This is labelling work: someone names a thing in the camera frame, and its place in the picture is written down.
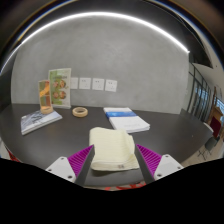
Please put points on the dark chair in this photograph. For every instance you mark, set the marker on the dark chair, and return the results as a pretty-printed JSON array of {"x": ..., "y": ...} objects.
[{"x": 210, "y": 143}]

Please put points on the orange acrylic sign wooden base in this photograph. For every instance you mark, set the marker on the orange acrylic sign wooden base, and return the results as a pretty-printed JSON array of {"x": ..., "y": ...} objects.
[{"x": 45, "y": 96}]

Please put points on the green acrylic menu stand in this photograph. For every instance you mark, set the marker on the green acrylic menu stand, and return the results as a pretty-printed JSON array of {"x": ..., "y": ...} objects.
[{"x": 61, "y": 88}]

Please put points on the grey striped cover book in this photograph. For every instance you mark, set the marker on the grey striped cover book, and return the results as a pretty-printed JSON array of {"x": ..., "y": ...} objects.
[{"x": 40, "y": 120}]

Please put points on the cream ribbed towel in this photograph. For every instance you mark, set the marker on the cream ribbed towel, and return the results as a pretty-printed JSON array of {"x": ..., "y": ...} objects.
[{"x": 111, "y": 146}]

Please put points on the black framed glass partition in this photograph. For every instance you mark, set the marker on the black framed glass partition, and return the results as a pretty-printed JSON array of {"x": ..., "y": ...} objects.
[{"x": 200, "y": 90}]

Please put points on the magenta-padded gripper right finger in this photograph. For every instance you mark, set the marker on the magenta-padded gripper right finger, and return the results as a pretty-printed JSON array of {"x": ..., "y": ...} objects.
[{"x": 151, "y": 160}]

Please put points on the curved white light strip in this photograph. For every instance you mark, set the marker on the curved white light strip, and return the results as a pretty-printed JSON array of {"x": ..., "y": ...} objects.
[{"x": 96, "y": 14}]

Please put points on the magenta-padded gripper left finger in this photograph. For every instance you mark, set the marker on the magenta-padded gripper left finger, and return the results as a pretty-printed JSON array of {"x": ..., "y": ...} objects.
[{"x": 78, "y": 161}]

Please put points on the blue and white booklet stack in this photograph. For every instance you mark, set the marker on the blue and white booklet stack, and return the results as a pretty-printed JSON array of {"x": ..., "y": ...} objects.
[{"x": 126, "y": 120}]

